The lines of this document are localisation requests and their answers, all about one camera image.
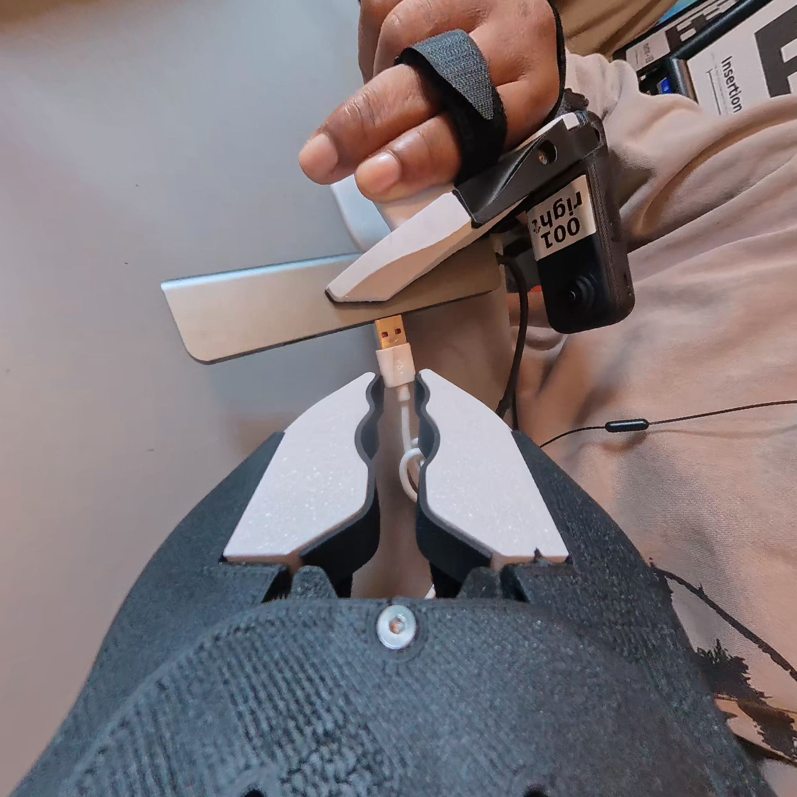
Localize black and white box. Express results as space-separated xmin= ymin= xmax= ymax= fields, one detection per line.
xmin=625 ymin=0 xmax=758 ymax=77

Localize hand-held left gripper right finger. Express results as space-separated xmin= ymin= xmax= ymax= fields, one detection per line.
xmin=413 ymin=369 xmax=571 ymax=569

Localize printed instruction papers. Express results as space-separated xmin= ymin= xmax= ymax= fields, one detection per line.
xmin=687 ymin=0 xmax=797 ymax=117

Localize silver usb hub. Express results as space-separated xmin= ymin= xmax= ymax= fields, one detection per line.
xmin=161 ymin=252 xmax=503 ymax=366

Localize white usb cable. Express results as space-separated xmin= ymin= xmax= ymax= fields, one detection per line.
xmin=372 ymin=315 xmax=438 ymax=600

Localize person's right hand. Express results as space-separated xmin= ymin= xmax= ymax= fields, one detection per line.
xmin=298 ymin=0 xmax=565 ymax=204

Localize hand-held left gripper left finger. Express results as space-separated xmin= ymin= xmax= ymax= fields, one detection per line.
xmin=221 ymin=371 xmax=381 ymax=572

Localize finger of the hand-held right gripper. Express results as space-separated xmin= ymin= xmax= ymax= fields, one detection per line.
xmin=325 ymin=196 xmax=481 ymax=306

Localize thin black cord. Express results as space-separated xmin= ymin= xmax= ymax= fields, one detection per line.
xmin=538 ymin=398 xmax=797 ymax=450

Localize black camera cable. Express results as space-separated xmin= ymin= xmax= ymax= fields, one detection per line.
xmin=495 ymin=252 xmax=532 ymax=432

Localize beige printed shirt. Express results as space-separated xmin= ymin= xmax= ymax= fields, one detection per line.
xmin=498 ymin=0 xmax=797 ymax=773

